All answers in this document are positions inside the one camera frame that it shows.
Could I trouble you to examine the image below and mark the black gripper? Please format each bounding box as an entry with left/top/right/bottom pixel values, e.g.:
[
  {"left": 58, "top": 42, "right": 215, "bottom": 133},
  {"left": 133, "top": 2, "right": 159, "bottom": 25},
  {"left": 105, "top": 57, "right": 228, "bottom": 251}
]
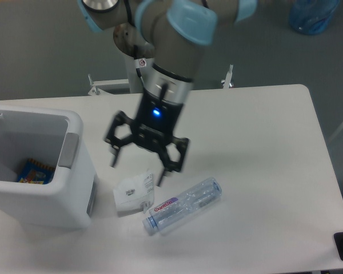
[{"left": 104, "top": 85, "right": 189, "bottom": 187}]

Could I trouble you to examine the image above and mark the white push-top trash can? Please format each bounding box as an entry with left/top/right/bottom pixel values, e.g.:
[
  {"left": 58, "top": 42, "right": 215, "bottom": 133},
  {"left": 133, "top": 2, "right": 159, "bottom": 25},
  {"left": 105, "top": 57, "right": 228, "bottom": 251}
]
[{"left": 0, "top": 104, "right": 97, "bottom": 229}]

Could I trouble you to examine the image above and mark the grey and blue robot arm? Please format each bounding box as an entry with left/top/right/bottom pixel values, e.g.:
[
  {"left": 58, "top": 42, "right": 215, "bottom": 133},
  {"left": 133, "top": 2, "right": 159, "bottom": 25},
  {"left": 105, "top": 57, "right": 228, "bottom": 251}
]
[{"left": 78, "top": 1, "right": 258, "bottom": 176}]

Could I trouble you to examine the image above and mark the white face mask package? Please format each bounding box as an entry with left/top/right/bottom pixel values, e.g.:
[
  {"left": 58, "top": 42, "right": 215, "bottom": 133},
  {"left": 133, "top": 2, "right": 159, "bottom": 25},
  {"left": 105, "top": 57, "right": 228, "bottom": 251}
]
[{"left": 113, "top": 169, "right": 154, "bottom": 217}]

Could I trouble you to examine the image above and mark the crushed clear plastic bottle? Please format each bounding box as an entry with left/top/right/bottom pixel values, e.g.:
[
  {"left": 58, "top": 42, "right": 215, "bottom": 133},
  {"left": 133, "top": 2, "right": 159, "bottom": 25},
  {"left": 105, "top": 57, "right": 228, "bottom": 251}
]
[{"left": 142, "top": 177, "right": 222, "bottom": 235}]

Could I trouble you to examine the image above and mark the colourful snack wrapper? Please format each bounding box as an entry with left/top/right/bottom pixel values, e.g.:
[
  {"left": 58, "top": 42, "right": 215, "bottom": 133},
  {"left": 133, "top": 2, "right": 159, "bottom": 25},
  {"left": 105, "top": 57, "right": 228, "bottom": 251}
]
[{"left": 17, "top": 158, "right": 55, "bottom": 185}]

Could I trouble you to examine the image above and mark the blue plastic bag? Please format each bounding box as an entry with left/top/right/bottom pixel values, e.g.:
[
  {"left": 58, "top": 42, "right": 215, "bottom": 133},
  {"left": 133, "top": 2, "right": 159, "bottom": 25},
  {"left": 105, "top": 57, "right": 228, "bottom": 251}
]
[{"left": 288, "top": 1, "right": 340, "bottom": 35}]

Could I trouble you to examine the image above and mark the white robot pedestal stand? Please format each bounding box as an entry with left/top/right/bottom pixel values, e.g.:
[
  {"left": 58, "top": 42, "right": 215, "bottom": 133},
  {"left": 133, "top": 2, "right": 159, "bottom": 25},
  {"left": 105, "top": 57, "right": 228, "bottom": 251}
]
[{"left": 87, "top": 22, "right": 235, "bottom": 96}]

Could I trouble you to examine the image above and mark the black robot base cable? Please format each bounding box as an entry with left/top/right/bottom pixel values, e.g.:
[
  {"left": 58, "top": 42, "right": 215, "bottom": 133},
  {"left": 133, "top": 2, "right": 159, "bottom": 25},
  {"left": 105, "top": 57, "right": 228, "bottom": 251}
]
[{"left": 133, "top": 45, "right": 146, "bottom": 86}]

